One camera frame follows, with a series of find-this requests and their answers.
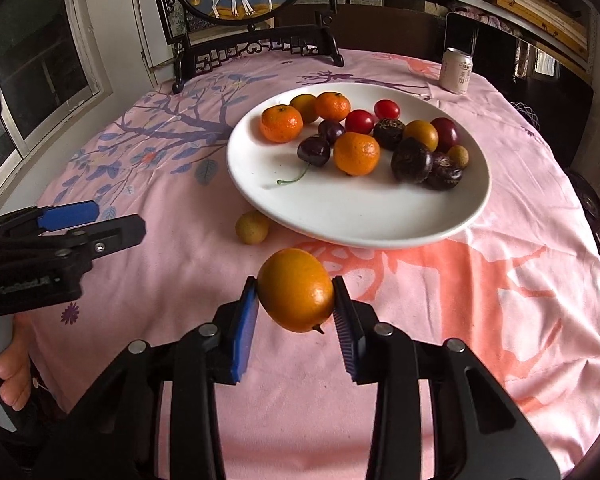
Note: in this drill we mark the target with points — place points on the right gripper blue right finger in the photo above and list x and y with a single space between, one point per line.
350 331

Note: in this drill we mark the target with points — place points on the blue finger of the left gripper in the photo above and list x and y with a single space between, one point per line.
104 238
62 217

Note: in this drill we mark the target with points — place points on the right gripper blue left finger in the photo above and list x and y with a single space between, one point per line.
242 329

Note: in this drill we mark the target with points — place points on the smooth orange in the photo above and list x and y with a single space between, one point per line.
296 291

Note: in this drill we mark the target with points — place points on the brown longan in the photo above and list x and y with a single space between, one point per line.
459 156
252 228

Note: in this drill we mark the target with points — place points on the dark cherry with stem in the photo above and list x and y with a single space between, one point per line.
315 152

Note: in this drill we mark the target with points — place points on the large mandarin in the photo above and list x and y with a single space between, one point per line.
356 154

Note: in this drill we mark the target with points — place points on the dark purple front fruit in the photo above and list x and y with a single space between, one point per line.
411 161

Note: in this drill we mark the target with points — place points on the wrinkled dark passion fruit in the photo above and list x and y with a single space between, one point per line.
444 174

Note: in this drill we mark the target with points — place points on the round dark passion fruit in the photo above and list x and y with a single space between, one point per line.
388 133

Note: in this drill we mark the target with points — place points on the red cherry tomato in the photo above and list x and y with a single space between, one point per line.
360 121
387 109

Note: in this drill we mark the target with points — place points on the yellow orange round fruit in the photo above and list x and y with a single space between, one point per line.
423 132

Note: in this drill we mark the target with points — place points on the mandarin with green stem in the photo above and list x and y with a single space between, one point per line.
332 106

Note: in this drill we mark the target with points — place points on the person's left hand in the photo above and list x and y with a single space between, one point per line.
15 367

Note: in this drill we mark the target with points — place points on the white oval plate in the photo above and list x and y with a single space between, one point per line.
374 211

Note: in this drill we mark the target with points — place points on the pink printed tablecloth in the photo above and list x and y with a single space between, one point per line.
521 285

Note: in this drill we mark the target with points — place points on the yellow cherry tomato on plate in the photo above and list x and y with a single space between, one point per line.
305 104

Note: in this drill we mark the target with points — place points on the dark red plum on plate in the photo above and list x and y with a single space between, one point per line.
447 133

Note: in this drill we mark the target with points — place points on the round dark stool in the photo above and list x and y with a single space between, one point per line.
589 199

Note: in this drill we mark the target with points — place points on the white drink can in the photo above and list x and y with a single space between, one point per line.
456 69

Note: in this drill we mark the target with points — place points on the window with white frame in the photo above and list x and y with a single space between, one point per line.
52 76

